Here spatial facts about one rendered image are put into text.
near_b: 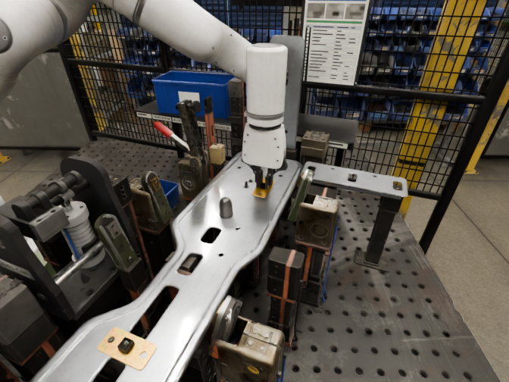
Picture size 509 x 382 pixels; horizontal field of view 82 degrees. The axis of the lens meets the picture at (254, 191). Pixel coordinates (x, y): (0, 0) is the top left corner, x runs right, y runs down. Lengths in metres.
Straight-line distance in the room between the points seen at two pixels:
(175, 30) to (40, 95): 2.76
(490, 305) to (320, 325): 1.43
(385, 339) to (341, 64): 0.89
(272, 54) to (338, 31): 0.58
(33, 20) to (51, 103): 2.64
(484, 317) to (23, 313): 2.00
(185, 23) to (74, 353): 0.55
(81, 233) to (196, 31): 0.43
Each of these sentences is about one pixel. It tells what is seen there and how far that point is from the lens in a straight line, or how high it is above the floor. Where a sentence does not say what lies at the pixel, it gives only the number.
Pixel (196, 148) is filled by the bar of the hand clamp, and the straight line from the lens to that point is 0.79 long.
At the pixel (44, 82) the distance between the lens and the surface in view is 3.23.
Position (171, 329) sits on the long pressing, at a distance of 0.52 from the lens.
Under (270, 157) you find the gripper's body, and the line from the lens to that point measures 0.69.
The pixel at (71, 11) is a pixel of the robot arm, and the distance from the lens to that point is 0.72.
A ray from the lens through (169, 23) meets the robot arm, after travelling 0.60.
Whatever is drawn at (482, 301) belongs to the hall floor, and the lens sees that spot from 2.17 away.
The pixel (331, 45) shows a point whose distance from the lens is 1.17.
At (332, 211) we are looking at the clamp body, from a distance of 0.66.
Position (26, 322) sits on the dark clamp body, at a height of 1.02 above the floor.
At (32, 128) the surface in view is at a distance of 3.53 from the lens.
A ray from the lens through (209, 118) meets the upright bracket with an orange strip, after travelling 0.86.
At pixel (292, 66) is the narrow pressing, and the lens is 0.92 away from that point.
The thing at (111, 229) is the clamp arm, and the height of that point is 1.08.
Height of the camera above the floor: 1.44
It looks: 34 degrees down
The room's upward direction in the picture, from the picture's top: straight up
